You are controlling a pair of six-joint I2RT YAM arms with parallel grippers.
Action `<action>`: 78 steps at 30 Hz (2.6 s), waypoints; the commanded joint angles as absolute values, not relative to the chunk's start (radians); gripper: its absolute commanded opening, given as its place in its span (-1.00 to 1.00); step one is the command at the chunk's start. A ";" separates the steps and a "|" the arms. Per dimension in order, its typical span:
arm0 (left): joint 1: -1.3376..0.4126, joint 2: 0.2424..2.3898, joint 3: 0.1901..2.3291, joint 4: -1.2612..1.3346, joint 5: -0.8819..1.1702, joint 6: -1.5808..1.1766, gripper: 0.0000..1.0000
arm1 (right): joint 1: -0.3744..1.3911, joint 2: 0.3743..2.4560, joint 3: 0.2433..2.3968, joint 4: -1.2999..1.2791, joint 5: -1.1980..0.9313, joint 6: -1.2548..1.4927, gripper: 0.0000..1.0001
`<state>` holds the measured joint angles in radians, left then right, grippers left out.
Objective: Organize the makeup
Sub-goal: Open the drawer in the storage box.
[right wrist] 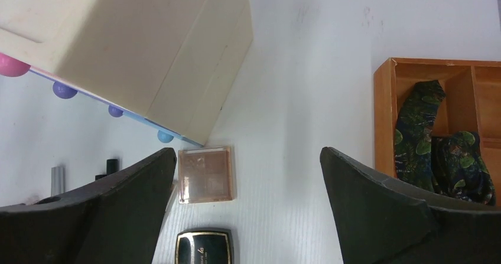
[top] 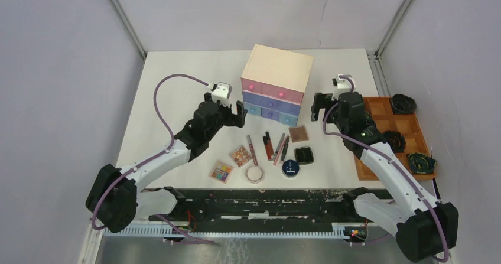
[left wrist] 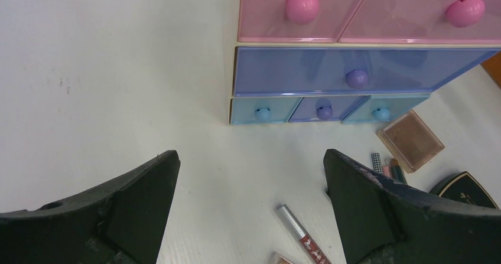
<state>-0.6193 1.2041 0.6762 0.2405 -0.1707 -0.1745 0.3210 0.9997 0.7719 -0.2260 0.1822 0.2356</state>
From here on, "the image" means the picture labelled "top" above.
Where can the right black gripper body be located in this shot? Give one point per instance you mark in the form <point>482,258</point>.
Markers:
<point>332,117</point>

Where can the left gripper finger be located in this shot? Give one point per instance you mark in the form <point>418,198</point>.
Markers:
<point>208,97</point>
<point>238,119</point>

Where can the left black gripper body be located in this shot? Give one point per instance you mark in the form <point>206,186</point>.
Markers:
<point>224,118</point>

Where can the pink drawer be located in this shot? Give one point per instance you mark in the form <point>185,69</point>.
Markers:
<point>251,86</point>

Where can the grey makeup pencil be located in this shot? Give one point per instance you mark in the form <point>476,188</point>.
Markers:
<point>278,148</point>

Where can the pastel wooden drawer chest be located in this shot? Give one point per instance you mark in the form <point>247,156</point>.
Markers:
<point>284,76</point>

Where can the pink makeup pencil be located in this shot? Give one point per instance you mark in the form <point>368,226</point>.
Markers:
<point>279,155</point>

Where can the black makeup pen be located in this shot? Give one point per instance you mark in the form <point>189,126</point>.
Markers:
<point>284,150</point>

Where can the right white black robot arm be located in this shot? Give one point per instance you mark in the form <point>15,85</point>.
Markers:
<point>422,226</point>

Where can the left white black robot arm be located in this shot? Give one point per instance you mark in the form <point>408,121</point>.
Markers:
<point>114,196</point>

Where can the silver red mascara tube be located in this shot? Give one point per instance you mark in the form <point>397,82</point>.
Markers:
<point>252,150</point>

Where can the orange wooden compartment tray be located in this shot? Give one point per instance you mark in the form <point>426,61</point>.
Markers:
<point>394,117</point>

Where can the nude eyeshadow palette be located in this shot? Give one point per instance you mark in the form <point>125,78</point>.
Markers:
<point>241,156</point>

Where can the dark red lip gloss tube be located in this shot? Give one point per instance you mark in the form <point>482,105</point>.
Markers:
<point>269,144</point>

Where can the brown square blush compact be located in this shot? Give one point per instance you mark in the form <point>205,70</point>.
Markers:
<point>298,134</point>

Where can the black coiled band top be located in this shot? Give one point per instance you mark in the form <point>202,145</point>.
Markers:
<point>402,104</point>

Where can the black coiled band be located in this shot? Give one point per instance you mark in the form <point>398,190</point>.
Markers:
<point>402,104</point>
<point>396,141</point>

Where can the colourful eyeshadow palette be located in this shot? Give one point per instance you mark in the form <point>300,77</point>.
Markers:
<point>221,172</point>

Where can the black square compact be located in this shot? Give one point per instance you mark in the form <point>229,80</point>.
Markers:
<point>304,155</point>

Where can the black coiled band middle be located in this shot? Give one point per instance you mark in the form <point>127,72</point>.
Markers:
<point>396,141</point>

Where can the round dark blue jar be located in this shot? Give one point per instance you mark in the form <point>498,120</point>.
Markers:
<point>290,168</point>

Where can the green yellow coiled band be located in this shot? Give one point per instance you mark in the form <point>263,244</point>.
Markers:
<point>421,164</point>

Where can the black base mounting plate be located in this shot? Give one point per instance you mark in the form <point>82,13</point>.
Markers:
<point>262,211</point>

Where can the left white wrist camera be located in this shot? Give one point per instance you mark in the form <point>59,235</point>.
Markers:
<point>220,93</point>

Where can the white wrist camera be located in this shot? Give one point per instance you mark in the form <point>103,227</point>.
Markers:
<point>343,83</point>
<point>220,93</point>

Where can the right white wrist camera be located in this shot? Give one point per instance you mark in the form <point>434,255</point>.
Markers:
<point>343,83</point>

